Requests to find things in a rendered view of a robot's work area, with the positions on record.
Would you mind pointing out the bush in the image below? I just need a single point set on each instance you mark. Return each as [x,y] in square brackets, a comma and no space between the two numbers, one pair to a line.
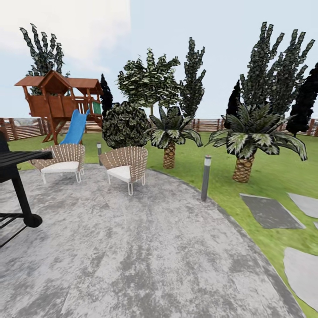
[124,125]
[168,131]
[254,127]

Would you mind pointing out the garden chair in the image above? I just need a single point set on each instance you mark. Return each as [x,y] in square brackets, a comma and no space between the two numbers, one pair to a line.
[67,158]
[127,164]

